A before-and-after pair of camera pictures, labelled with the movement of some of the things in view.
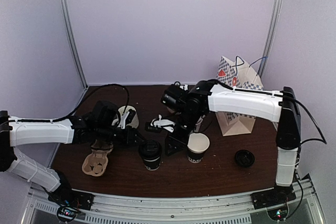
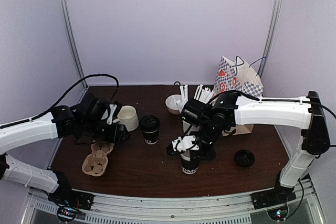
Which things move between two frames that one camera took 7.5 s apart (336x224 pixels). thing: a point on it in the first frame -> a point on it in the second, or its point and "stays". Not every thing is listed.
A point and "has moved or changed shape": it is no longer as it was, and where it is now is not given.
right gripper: [180, 146] -> [209, 155]
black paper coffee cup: [153, 164] -> [149, 125]
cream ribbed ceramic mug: [124, 109] stays
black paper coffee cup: [198, 144] has moved or changed shape
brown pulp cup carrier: [95, 163] stays
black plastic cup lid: [149, 149] -> [149, 124]
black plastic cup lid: [244, 158] stays
